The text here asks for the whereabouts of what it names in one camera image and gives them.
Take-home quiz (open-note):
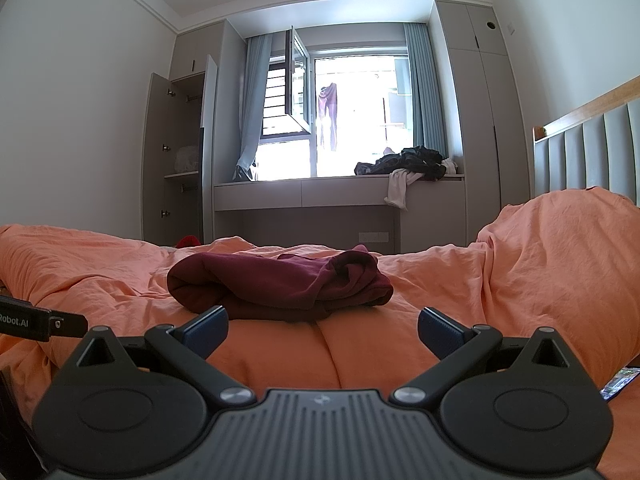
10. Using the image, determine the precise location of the smartphone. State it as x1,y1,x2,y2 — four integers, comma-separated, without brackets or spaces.
599,366,640,402

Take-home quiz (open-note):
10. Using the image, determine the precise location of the orange duvet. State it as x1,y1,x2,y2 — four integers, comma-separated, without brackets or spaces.
0,186,640,480

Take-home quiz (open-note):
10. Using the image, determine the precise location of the maroon towel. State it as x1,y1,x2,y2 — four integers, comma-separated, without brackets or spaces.
166,244,395,323

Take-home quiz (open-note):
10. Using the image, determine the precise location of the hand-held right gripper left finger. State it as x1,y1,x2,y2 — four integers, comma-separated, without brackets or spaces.
74,304,257,407

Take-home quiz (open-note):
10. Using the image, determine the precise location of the beige window seat cabinet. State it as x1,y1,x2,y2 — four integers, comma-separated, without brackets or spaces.
212,174,467,253

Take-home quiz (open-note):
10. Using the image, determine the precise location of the open beige wardrobe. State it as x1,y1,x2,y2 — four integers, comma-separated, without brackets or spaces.
142,55,218,247

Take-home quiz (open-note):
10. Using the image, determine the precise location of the window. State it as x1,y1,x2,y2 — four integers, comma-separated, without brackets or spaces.
260,25,416,178

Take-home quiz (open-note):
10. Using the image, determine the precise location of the pile of dark clothes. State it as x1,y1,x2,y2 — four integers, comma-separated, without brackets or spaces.
354,146,447,181

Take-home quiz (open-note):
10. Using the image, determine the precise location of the white hanging garment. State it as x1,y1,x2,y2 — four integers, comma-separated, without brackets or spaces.
384,169,425,210

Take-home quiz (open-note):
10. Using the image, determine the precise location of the white bundle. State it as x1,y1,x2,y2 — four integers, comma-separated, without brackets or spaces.
172,145,202,173

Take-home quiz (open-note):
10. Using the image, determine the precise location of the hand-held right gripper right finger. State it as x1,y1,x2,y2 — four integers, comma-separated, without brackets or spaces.
389,305,577,407

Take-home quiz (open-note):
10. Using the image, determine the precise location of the grey padded headboard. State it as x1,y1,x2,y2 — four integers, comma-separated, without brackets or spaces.
532,76,640,206

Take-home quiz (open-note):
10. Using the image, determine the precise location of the tall beige wardrobe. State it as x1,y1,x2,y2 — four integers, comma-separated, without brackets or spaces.
432,0,531,248

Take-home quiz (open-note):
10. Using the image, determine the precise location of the light blue sheer curtain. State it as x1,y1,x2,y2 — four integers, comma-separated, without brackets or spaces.
235,34,271,181

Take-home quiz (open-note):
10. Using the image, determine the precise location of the pink hanging garment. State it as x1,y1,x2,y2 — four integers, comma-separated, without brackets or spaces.
317,82,340,152

